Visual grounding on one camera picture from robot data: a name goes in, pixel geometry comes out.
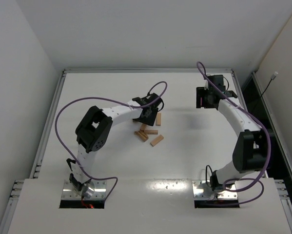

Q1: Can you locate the long wood block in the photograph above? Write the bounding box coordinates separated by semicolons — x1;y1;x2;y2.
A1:
144;130;158;135
150;135;164;147
156;113;161;126
140;124;147;131

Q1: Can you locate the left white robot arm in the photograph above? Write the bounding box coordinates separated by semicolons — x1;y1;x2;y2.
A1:
69;93;164;193

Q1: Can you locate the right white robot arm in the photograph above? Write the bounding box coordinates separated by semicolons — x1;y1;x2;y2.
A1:
196;75;274;190

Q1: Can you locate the grooved wood block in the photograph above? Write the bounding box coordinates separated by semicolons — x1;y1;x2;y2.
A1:
134;130;149;142

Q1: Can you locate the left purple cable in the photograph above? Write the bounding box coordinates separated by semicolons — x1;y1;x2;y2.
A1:
55;81;168;201

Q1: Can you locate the black wall cable with plug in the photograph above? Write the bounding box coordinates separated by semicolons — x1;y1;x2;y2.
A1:
259;71;278;98

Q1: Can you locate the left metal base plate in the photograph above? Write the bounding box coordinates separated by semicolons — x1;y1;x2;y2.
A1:
61;180;107;201

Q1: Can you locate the metal base plate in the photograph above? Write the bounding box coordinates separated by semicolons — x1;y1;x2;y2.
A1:
192;180;238;201
61;180;107;201

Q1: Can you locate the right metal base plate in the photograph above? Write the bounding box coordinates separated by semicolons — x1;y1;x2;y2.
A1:
192;180;238;201

